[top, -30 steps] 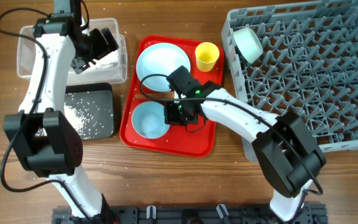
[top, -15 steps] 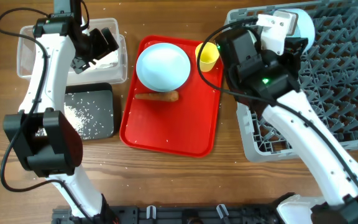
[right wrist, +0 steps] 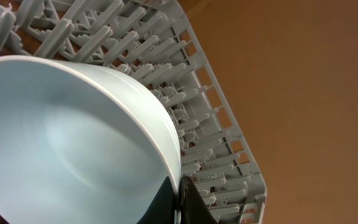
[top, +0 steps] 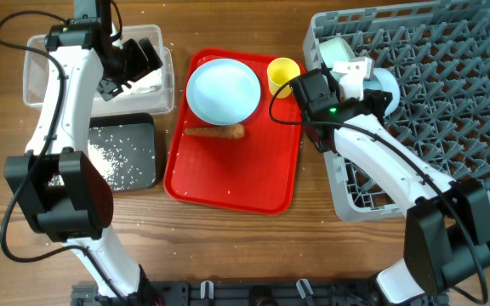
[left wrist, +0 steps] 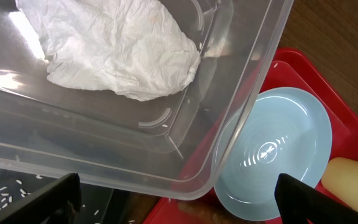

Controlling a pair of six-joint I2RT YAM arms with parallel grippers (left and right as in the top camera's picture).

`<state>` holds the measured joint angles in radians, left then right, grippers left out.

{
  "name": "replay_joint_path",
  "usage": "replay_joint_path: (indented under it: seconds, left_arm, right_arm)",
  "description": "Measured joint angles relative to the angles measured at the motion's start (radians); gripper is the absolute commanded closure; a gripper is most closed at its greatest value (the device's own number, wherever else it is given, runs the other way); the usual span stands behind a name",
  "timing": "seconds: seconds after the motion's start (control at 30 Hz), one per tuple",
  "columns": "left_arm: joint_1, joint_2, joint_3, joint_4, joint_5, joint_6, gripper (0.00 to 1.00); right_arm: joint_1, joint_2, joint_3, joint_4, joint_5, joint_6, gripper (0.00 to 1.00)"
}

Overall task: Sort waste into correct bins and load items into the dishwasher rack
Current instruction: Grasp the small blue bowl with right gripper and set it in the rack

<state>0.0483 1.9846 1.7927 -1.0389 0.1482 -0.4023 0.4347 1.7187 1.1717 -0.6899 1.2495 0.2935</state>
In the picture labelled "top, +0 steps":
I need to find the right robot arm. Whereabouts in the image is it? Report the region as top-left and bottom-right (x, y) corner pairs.
(289, 69), (490, 305)

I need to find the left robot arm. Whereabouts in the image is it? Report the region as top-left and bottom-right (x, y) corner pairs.
(4, 1), (163, 305)

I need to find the clear plastic bin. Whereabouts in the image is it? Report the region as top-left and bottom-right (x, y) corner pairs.
(23, 25), (174, 116)

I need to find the white napkin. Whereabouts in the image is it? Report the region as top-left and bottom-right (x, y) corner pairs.
(122, 69), (162, 95)

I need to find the yellow plastic cup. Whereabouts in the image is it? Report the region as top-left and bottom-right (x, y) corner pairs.
(267, 58), (301, 95)

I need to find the black waste tray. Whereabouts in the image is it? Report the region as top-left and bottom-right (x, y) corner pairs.
(88, 113), (157, 192)

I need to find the red plastic tray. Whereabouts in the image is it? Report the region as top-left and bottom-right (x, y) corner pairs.
(163, 48), (301, 215)

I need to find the mint green bowl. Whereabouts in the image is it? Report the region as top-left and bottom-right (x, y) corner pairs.
(319, 37), (355, 69)

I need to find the large light blue plate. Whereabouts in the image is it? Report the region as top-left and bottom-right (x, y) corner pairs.
(185, 59), (261, 126)

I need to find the orange carrot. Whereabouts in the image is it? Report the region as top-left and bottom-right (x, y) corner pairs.
(185, 124), (245, 139)

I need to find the grey dishwasher rack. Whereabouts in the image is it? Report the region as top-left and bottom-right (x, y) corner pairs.
(303, 1), (490, 200)

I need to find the small light blue bowl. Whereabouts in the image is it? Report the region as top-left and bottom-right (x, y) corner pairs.
(363, 68), (401, 116)

